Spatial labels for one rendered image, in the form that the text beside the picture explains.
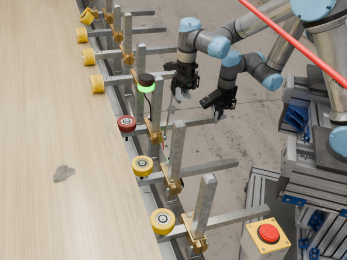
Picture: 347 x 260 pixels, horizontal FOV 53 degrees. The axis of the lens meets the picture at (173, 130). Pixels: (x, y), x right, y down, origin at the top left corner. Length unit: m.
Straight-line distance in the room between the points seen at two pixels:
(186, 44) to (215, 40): 0.12
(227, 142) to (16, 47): 1.66
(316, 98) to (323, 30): 0.75
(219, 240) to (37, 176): 1.27
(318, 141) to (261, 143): 1.57
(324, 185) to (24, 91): 1.31
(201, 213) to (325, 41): 0.59
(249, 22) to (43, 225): 0.93
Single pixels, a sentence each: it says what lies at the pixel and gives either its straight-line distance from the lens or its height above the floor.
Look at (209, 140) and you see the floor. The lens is 2.78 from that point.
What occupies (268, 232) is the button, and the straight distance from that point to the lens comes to 0.76.
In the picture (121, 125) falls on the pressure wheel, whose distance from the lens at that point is 1.44.
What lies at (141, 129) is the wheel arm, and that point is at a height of 0.86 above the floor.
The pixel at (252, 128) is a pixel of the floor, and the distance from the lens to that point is 3.01.
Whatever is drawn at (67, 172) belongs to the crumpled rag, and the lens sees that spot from 1.26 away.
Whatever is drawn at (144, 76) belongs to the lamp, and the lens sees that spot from 1.31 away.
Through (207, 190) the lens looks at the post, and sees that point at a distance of 0.99.
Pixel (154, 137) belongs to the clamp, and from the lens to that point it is 1.45.
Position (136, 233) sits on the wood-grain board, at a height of 0.90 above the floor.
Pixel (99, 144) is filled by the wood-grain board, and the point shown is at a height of 0.90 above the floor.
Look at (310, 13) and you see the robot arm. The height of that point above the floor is 1.52.
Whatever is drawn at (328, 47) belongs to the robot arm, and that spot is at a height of 1.44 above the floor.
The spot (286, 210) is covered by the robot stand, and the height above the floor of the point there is 0.21.
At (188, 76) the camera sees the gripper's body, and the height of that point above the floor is 1.14.
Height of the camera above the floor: 1.83
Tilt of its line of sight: 40 degrees down
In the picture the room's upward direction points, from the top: 6 degrees clockwise
